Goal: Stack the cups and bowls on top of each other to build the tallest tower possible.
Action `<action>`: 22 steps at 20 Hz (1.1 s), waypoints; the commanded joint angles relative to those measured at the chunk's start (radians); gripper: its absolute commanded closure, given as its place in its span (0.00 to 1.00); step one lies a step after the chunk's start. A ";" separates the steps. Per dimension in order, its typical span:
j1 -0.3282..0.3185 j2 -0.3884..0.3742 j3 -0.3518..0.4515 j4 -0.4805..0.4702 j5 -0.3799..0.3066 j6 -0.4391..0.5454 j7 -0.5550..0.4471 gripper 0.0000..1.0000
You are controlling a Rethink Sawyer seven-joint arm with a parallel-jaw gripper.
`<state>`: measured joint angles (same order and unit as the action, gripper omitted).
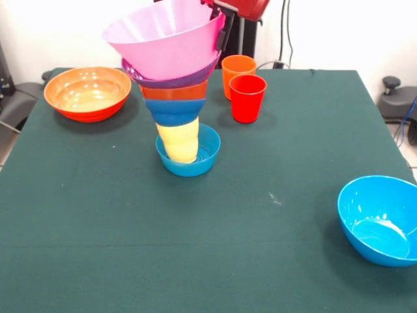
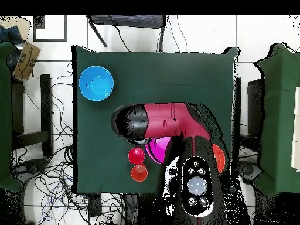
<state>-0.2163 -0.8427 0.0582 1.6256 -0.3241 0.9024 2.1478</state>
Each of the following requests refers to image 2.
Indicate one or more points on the black bench frame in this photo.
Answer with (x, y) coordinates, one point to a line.
(45, 105)

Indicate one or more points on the large pink bowl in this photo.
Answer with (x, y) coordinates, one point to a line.
(158, 150)

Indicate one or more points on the red cup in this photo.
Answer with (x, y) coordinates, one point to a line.
(136, 155)

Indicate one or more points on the large orange bowl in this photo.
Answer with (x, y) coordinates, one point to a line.
(219, 158)

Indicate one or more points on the black square frame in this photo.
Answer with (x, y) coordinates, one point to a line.
(38, 22)

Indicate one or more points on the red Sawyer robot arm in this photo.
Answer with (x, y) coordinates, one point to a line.
(168, 119)

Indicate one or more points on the black metal stand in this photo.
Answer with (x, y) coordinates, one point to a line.
(129, 21)

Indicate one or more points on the dark green table cloth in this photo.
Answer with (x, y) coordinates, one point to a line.
(152, 77)

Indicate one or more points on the orange cup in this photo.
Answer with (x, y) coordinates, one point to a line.
(139, 173)

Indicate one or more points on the blue fabric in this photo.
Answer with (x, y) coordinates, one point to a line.
(9, 35)

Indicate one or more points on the black power strip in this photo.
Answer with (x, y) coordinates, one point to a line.
(95, 206)

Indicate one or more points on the large light blue bowl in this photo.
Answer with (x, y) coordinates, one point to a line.
(96, 83)

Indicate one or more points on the brown cardboard box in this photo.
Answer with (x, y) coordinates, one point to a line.
(27, 61)

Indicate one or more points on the green cloth covered table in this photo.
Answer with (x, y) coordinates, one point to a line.
(279, 117)
(4, 117)

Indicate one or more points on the black box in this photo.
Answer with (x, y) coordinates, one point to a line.
(255, 105)

